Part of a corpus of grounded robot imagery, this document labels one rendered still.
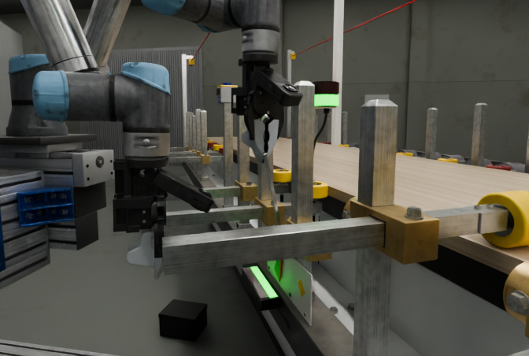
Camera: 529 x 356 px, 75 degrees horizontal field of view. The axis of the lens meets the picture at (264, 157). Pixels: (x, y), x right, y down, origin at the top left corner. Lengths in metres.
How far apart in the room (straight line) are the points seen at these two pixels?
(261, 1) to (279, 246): 0.46
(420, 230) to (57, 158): 0.93
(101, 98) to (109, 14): 0.56
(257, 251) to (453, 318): 0.45
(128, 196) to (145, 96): 0.16
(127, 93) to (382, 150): 0.38
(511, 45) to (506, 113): 1.27
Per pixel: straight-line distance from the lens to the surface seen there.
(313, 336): 0.70
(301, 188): 0.71
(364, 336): 0.56
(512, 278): 0.35
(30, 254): 1.12
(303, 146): 0.69
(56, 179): 1.09
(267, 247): 0.39
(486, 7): 8.23
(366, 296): 0.53
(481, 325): 0.71
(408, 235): 0.43
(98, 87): 0.58
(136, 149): 0.58
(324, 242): 0.42
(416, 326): 0.83
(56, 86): 0.59
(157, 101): 0.58
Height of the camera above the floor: 1.09
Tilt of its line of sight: 6 degrees down
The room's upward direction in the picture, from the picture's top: straight up
